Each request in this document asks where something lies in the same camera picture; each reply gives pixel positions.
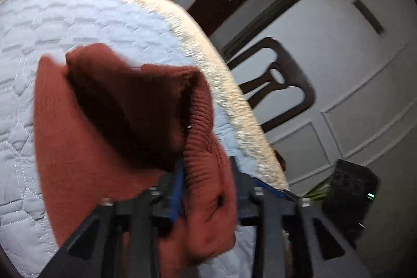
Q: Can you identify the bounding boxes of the green leaves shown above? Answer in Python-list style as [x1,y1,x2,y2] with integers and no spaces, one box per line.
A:
[304,182,331,202]

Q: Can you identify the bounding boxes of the rust brown knitted sweater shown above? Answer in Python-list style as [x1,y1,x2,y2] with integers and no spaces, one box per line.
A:
[33,43,240,269]

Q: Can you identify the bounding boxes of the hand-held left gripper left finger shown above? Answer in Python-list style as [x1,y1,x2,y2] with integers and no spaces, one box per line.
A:
[39,157,188,278]

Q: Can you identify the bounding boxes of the dark wooden chair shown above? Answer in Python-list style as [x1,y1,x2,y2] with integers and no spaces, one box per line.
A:
[226,36,316,133]

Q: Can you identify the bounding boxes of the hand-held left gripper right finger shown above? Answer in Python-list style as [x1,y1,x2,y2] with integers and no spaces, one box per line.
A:
[228,156,373,278]

